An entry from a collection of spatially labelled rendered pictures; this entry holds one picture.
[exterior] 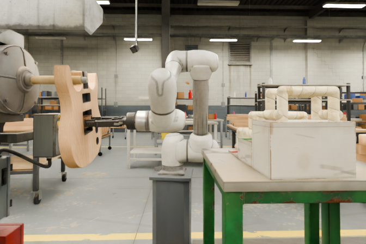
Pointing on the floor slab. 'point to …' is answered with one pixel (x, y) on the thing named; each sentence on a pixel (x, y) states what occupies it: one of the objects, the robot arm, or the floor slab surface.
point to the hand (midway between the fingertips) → (89, 121)
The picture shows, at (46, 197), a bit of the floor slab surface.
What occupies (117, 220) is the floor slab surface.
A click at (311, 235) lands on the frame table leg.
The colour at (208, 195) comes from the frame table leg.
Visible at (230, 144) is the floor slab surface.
